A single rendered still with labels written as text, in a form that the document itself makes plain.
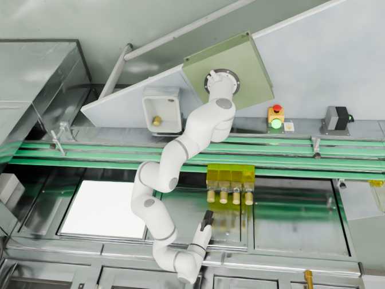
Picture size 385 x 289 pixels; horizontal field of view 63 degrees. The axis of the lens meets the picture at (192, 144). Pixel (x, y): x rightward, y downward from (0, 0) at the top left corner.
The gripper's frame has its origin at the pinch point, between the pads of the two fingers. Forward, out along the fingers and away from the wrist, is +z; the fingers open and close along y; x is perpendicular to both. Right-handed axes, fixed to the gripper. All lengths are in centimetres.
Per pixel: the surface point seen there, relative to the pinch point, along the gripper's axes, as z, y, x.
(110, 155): 16, 4, 59
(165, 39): 93, 29, 59
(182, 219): 2.1, -12.8, 14.6
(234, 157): 32.1, 6.2, -2.2
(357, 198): 71, -49, -73
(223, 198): 10.8, 1.6, -3.0
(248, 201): 13.0, 1.0, -14.1
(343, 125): 55, 19, -47
